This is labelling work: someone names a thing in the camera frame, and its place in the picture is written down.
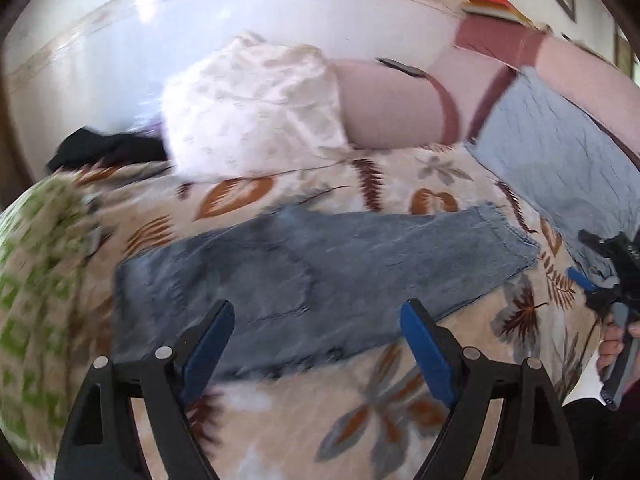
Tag grey denim pants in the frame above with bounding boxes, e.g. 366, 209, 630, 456
112, 204, 539, 382

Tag red and yellow books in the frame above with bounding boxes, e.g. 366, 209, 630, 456
462, 0, 536, 28

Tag white leaf print pillow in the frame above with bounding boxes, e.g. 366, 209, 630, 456
160, 34, 350, 182

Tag leaf print bed sheet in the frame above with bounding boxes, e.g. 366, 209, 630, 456
68, 144, 600, 479

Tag pink padded headboard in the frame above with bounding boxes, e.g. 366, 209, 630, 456
427, 15, 639, 156

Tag green patterned folded blanket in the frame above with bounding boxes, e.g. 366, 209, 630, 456
1, 176, 91, 464

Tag pink cylindrical bolster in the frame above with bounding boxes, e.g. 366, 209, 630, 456
333, 60, 461, 150

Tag right hand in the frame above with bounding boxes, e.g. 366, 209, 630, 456
596, 315, 640, 382

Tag black garment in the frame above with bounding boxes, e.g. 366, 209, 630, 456
47, 128, 167, 174

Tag light blue quilted pillow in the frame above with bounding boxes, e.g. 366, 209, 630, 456
468, 67, 639, 285

